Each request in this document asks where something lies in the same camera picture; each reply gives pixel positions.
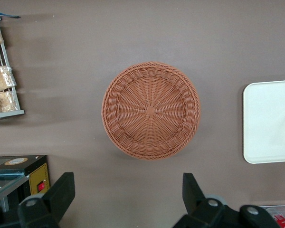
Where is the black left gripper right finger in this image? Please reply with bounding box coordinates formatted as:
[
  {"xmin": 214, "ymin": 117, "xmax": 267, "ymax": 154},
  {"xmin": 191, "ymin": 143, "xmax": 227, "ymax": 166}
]
[{"xmin": 172, "ymin": 172, "xmax": 231, "ymax": 228}]

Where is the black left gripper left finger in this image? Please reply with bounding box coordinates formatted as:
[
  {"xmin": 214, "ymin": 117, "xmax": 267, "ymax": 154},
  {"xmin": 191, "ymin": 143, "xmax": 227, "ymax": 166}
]
[{"xmin": 14, "ymin": 172, "xmax": 76, "ymax": 228}]

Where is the cream rectangular serving tray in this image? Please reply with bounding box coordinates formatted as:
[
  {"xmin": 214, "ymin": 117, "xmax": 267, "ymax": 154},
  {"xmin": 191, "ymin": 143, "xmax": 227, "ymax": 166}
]
[{"xmin": 242, "ymin": 80, "xmax": 285, "ymax": 164}]

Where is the brown round wicker basket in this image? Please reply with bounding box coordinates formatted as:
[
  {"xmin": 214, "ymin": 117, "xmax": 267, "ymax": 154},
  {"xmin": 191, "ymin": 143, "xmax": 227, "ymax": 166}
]
[{"xmin": 101, "ymin": 61, "xmax": 201, "ymax": 161}]

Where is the black food warmer cabinet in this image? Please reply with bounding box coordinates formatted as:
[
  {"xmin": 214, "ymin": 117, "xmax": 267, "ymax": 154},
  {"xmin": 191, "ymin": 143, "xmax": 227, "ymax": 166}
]
[{"xmin": 0, "ymin": 155, "xmax": 50, "ymax": 212}]

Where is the clear acrylic bottle rack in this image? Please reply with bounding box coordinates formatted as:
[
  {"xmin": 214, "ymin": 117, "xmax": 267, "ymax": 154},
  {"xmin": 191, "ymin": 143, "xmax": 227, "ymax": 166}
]
[{"xmin": 260, "ymin": 204, "xmax": 285, "ymax": 228}]

